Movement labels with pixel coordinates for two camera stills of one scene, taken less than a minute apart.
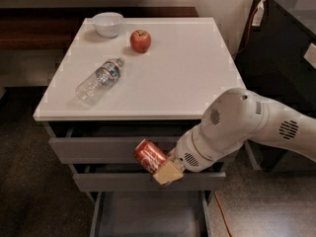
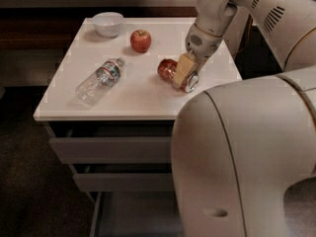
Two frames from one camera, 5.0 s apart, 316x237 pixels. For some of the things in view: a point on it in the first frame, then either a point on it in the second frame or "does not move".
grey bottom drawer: [151, 213] does not move
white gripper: [187, 152] to [201, 44]
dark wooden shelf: [55, 28] does not move
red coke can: [149, 155] to [167, 71]
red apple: [140, 40] does not move
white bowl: [108, 24] does not move
